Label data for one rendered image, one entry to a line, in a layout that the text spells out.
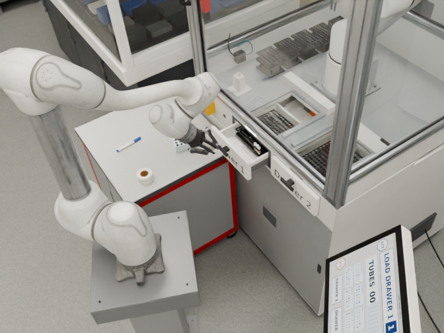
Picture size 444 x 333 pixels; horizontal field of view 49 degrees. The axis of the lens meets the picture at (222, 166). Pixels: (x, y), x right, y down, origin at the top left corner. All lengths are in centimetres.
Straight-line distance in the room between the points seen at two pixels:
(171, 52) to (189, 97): 104
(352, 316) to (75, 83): 102
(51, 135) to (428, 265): 215
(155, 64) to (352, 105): 146
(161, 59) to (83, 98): 140
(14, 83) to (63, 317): 168
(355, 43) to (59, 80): 79
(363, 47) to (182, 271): 100
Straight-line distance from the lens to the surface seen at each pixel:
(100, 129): 258
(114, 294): 185
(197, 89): 175
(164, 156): 235
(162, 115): 178
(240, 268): 283
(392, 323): 144
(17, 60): 148
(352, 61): 146
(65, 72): 135
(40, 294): 300
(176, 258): 187
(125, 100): 156
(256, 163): 211
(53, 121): 157
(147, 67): 273
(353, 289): 159
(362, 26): 139
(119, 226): 168
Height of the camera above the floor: 243
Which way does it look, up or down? 47 degrees down
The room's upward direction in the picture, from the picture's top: 5 degrees counter-clockwise
